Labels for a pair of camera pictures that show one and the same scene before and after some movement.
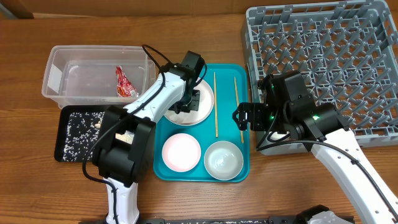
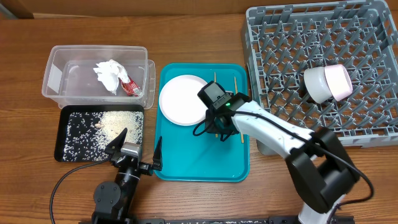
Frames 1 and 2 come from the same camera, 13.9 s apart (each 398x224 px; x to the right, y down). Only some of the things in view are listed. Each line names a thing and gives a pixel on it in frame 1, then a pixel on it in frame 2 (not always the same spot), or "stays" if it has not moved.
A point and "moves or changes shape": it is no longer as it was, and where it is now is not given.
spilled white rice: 83,128 stays
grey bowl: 223,160 → 317,84
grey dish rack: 347,52 stays
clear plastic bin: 97,74 stays
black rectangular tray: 79,125 stays
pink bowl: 181,152 → 339,81
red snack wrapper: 124,88 moves or changes shape
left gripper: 195,102 → 147,168
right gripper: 244,109 → 212,127
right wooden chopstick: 242,135 stays
